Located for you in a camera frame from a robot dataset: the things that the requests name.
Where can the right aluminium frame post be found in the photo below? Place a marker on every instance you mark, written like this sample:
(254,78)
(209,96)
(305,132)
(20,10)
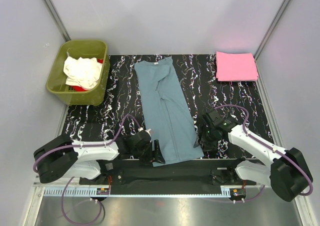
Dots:
(276,19)

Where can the white t shirt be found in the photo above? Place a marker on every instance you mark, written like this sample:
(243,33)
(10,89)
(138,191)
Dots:
(82,72)

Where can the left aluminium frame post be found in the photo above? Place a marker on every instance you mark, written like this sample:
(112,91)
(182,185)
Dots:
(56,18)

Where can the slotted cable duct rail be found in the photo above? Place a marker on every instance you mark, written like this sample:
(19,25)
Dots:
(215,192)

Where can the black marbled table mat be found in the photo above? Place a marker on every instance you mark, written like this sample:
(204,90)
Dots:
(121,110)

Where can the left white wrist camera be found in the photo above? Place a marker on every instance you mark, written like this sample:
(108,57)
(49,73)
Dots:
(149,131)

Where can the olive green plastic bin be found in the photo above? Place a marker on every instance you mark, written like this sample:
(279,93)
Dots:
(56,82)

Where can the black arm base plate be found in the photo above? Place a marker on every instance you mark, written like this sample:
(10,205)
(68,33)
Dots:
(200,174)

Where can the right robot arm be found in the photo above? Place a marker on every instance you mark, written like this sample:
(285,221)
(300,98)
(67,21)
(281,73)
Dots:
(283,170)

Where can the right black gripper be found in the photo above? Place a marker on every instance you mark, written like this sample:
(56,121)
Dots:
(209,146)

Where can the red t shirt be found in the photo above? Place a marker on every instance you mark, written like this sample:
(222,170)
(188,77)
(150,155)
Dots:
(79,88)

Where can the folded pink t shirt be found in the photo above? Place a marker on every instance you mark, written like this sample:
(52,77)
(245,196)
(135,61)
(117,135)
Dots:
(234,67)

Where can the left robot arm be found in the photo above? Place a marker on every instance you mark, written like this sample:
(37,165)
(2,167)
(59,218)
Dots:
(64,157)

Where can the blue-grey t shirt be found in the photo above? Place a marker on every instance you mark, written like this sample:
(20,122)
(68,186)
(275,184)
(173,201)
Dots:
(166,112)

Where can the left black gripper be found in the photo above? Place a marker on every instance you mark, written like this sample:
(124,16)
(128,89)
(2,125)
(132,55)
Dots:
(147,160)

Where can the aluminium frame post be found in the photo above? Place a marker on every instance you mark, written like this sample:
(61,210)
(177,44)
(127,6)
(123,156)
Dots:
(56,18)
(276,19)

